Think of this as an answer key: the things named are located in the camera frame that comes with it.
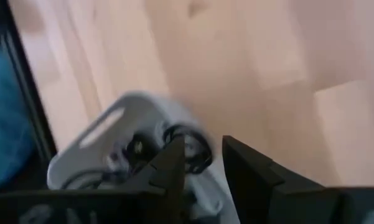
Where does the white plastic storage bin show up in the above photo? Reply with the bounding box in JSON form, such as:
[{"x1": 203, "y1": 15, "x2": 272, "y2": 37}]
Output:
[{"x1": 46, "y1": 90, "x2": 237, "y2": 224}]

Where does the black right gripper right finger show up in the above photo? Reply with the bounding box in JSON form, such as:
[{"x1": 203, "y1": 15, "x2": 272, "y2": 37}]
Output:
[{"x1": 222, "y1": 135, "x2": 326, "y2": 224}]

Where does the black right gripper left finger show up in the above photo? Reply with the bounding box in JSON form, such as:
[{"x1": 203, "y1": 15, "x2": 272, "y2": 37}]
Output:
[{"x1": 121, "y1": 135, "x2": 186, "y2": 224}]

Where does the black table edge rail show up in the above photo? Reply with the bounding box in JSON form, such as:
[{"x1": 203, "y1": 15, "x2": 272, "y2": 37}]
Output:
[{"x1": 0, "y1": 0, "x2": 58, "y2": 194}]

